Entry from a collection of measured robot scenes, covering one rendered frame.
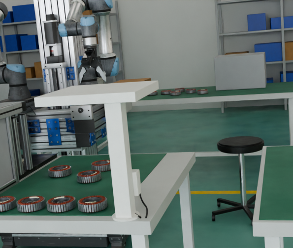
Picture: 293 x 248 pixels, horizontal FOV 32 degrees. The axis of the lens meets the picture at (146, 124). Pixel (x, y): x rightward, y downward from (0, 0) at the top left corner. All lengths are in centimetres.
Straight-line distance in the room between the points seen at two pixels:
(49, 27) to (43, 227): 180
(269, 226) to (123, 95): 65
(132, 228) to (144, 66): 758
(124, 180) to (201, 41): 738
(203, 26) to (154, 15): 89
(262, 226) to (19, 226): 89
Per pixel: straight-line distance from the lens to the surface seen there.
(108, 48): 329
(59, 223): 195
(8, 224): 205
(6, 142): 248
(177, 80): 922
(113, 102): 175
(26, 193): 235
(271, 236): 180
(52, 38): 349
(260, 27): 846
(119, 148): 180
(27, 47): 950
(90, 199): 205
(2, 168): 244
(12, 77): 352
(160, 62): 926
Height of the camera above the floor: 139
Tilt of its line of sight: 10 degrees down
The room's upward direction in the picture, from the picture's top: 5 degrees counter-clockwise
